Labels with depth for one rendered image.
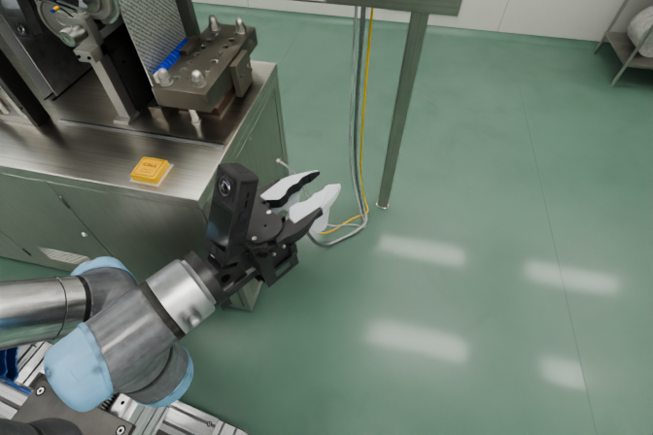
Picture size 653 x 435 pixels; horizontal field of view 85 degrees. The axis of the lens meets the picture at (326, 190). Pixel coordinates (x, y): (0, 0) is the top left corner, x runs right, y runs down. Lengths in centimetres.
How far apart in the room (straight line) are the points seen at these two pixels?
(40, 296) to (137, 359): 16
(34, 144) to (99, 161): 23
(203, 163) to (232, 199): 65
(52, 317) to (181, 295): 17
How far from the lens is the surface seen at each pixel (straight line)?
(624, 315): 218
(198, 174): 102
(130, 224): 131
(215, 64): 118
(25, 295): 53
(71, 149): 126
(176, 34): 131
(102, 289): 57
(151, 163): 106
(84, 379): 43
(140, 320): 42
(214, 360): 172
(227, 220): 41
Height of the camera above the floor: 160
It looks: 50 degrees down
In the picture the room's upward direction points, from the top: straight up
